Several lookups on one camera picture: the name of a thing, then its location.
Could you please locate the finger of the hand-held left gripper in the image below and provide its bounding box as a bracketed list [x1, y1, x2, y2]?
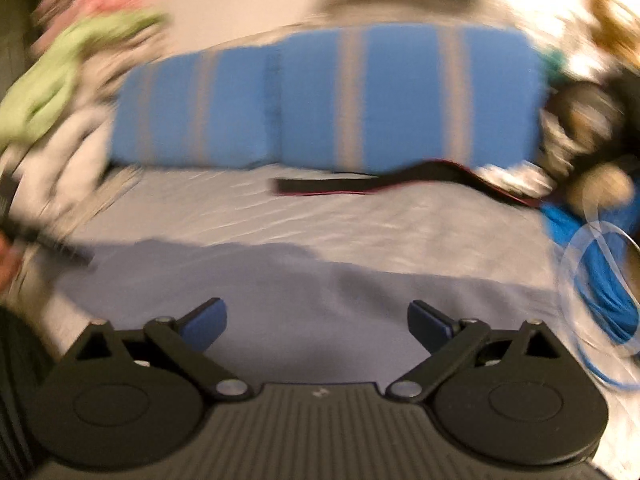
[25, 230, 97, 268]

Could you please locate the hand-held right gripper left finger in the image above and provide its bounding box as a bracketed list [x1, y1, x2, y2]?
[62, 297, 253, 402]

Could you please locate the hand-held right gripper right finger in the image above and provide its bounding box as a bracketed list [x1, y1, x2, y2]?
[386, 300, 568, 403]

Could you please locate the grey-blue garment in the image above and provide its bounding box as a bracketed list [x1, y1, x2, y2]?
[50, 240, 568, 393]

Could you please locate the person's left hand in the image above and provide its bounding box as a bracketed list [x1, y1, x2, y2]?
[0, 237, 26, 306]

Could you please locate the white cloth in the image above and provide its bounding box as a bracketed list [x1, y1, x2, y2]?
[0, 102, 118, 226]

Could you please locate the green cloth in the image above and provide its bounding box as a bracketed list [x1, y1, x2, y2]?
[0, 7, 170, 150]

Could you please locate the grey quilted bedspread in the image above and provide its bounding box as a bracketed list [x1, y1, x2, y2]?
[30, 157, 640, 476]

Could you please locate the blue grey-striped pillow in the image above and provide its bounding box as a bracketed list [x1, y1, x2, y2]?
[272, 22, 550, 175]
[109, 45, 282, 170]

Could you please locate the pink cloth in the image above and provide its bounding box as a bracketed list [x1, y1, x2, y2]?
[34, 0, 147, 53]

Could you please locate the brown plush toy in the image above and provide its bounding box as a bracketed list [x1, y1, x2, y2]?
[569, 157, 635, 213]

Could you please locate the black strap with red edge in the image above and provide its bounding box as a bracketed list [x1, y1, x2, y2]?
[271, 159, 548, 210]

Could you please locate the bundle of blue cables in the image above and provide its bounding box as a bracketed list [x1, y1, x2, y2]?
[542, 202, 640, 388]

